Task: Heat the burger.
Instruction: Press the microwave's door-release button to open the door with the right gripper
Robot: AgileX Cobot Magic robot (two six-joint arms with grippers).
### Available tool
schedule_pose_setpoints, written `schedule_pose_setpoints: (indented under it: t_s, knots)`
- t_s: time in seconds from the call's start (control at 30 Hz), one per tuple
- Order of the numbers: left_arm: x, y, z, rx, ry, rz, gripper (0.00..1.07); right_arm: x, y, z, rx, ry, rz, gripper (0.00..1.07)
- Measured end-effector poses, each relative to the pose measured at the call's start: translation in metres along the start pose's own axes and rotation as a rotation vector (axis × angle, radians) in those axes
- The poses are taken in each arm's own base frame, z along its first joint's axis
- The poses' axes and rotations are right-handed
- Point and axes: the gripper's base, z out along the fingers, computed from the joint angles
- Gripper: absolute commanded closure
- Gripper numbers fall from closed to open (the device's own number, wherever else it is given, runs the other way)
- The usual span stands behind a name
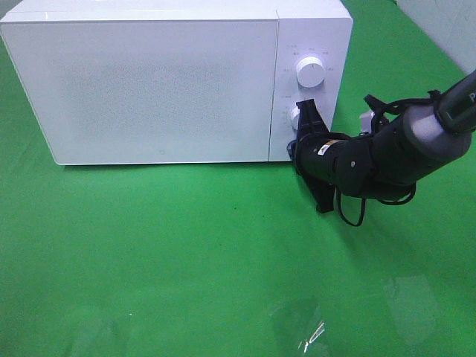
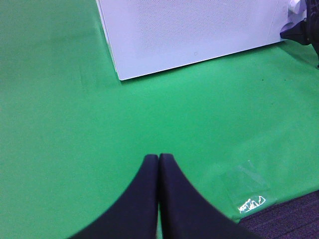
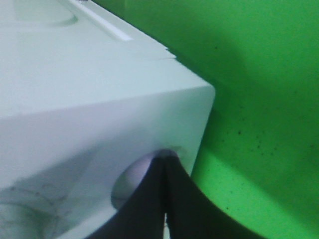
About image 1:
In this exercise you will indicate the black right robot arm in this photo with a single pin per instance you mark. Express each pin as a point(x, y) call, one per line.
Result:
point(408, 140)

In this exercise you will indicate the white microwave oven body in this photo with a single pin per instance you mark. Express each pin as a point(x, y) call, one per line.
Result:
point(304, 28)

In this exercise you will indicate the green table cloth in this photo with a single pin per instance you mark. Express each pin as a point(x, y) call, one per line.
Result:
point(223, 259)

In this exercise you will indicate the white microwave door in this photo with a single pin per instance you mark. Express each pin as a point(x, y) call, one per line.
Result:
point(148, 92)

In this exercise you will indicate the round door release button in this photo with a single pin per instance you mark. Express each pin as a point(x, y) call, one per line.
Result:
point(291, 149)

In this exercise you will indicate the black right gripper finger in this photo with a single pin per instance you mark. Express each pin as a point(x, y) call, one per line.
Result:
point(322, 192)
point(310, 121)

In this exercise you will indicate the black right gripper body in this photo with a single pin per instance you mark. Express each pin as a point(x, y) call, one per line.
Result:
point(321, 158)

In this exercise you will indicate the white round knob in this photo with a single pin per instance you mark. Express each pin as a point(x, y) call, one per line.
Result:
point(294, 116)
point(310, 71)

